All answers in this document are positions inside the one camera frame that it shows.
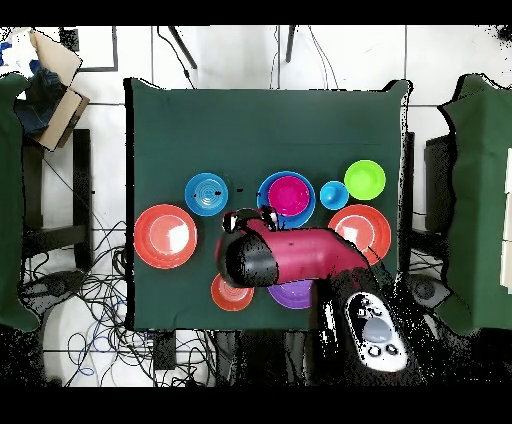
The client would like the pink bowl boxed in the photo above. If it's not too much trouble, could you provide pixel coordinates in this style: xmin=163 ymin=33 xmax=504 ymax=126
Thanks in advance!
xmin=266 ymin=175 xmax=312 ymax=218

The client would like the large blue bowl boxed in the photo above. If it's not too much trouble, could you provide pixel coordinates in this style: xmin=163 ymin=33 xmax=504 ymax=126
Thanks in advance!
xmin=256 ymin=170 xmax=317 ymax=230

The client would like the small blue bowl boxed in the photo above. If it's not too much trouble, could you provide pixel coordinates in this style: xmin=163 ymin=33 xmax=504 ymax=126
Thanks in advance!
xmin=184 ymin=172 xmax=230 ymax=218

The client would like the blue cup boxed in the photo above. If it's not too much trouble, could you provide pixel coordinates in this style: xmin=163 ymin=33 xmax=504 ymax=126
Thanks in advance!
xmin=319 ymin=180 xmax=350 ymax=211

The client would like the dark green tablecloth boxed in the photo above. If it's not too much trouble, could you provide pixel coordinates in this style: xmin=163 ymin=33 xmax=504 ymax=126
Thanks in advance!
xmin=124 ymin=77 xmax=413 ymax=333

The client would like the small orange bowl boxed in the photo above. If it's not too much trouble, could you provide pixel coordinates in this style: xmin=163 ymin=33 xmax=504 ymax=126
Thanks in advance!
xmin=210 ymin=272 xmax=255 ymax=312

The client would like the purple bowl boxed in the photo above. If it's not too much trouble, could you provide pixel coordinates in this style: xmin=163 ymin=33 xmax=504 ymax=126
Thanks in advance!
xmin=266 ymin=278 xmax=316 ymax=310

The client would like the large orange bowl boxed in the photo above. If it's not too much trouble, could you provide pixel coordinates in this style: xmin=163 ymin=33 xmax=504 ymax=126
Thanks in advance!
xmin=133 ymin=204 xmax=198 ymax=270
xmin=327 ymin=204 xmax=392 ymax=267

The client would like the green bowl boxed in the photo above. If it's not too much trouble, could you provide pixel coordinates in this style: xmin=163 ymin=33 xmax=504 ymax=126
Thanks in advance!
xmin=343 ymin=159 xmax=387 ymax=201

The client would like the black box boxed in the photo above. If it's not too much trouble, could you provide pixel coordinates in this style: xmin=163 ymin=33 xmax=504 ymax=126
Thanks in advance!
xmin=153 ymin=329 xmax=178 ymax=372

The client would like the black tripod leg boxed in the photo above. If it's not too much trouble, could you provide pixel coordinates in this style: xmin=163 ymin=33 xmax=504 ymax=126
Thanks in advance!
xmin=284 ymin=25 xmax=297 ymax=64
xmin=167 ymin=25 xmax=199 ymax=70

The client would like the black stool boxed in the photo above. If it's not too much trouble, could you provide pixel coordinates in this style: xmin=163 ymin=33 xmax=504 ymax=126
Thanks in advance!
xmin=21 ymin=128 xmax=94 ymax=273

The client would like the black stand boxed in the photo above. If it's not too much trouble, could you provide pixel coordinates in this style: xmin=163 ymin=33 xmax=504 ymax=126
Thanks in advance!
xmin=423 ymin=133 xmax=457 ymax=233

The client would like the cardboard box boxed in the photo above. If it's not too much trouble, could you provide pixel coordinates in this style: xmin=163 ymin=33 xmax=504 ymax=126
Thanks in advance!
xmin=15 ymin=29 xmax=91 ymax=153

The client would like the green cloth covered table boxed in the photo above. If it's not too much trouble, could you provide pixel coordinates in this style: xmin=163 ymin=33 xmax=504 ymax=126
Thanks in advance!
xmin=435 ymin=73 xmax=512 ymax=337
xmin=0 ymin=73 xmax=41 ymax=333

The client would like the blue cloth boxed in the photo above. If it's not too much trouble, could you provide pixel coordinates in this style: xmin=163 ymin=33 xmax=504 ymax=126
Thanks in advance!
xmin=13 ymin=65 xmax=67 ymax=137

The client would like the tangle of black cables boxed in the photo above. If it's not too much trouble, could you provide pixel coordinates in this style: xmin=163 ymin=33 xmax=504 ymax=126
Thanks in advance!
xmin=19 ymin=219 xmax=219 ymax=387

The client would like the grey pedestal foot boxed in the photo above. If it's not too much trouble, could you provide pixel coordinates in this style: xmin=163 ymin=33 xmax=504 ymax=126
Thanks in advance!
xmin=19 ymin=269 xmax=87 ymax=317
xmin=409 ymin=274 xmax=453 ymax=311

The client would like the dark grey frame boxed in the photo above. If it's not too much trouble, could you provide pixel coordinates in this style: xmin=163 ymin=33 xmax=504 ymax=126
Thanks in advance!
xmin=59 ymin=25 xmax=120 ymax=73

